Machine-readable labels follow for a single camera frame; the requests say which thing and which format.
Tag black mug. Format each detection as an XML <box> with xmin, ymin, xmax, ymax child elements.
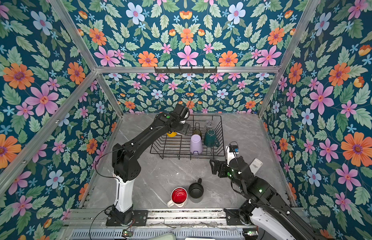
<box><xmin>188</xmin><ymin>178</ymin><xmax>204</xmax><ymax>199</ymax></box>

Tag olive glass cup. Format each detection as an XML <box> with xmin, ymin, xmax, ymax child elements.
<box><xmin>193</xmin><ymin>123</ymin><xmax>202</xmax><ymax>138</ymax></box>

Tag black hook rail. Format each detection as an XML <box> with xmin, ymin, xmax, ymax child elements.
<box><xmin>154</xmin><ymin>67</ymin><xmax>218</xmax><ymax>75</ymax></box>

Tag black wire dish rack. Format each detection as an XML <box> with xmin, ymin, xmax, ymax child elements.
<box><xmin>150</xmin><ymin>115</ymin><xmax>225</xmax><ymax>160</ymax></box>

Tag clear plastic cup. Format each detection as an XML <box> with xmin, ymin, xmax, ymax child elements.
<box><xmin>204</xmin><ymin>120</ymin><xmax>214</xmax><ymax>131</ymax></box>

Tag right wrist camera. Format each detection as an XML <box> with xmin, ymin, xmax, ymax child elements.
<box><xmin>226</xmin><ymin>144</ymin><xmax>239</xmax><ymax>166</ymax></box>

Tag yellow mug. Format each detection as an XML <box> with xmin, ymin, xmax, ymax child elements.
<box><xmin>167</xmin><ymin>132</ymin><xmax>178</xmax><ymax>138</ymax></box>

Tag dark green mug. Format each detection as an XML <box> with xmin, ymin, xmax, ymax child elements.
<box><xmin>204</xmin><ymin>129</ymin><xmax>220</xmax><ymax>148</ymax></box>

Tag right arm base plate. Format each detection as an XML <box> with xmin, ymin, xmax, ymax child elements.
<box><xmin>223</xmin><ymin>208</ymin><xmax>248</xmax><ymax>226</ymax></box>

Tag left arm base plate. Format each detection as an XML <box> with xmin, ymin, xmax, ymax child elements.
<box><xmin>106</xmin><ymin>210</ymin><xmax>149</xmax><ymax>227</ymax></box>

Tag lilac plastic cup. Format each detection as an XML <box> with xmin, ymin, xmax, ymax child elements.
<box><xmin>189</xmin><ymin>134</ymin><xmax>203</xmax><ymax>155</ymax></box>

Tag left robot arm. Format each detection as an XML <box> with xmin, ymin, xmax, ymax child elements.
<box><xmin>107</xmin><ymin>104</ymin><xmax>191</xmax><ymax>226</ymax></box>

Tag red and white mug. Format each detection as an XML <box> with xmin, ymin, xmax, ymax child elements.
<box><xmin>167</xmin><ymin>187</ymin><xmax>188</xmax><ymax>208</ymax></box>

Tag white remote control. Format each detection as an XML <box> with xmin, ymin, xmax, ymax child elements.
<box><xmin>249</xmin><ymin>158</ymin><xmax>263</xmax><ymax>175</ymax></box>

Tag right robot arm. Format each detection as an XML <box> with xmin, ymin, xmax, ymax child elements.
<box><xmin>209</xmin><ymin>156</ymin><xmax>326</xmax><ymax>240</ymax></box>

